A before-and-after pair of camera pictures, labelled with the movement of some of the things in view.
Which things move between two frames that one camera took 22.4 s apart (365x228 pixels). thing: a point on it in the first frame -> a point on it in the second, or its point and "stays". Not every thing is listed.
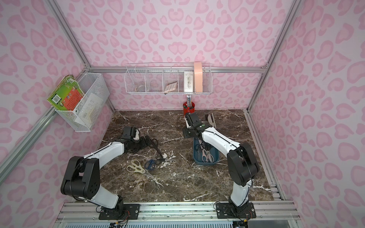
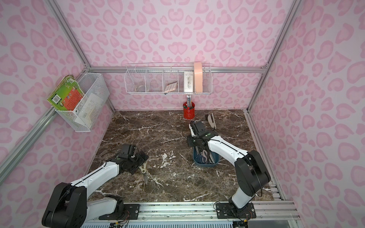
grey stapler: x=211 y=120 stays
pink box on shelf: x=198 y=75 stays
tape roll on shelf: x=140 y=88 stays
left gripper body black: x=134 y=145 -> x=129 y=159
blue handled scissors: x=150 y=164 -> x=205 y=154
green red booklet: x=67 y=95 stays
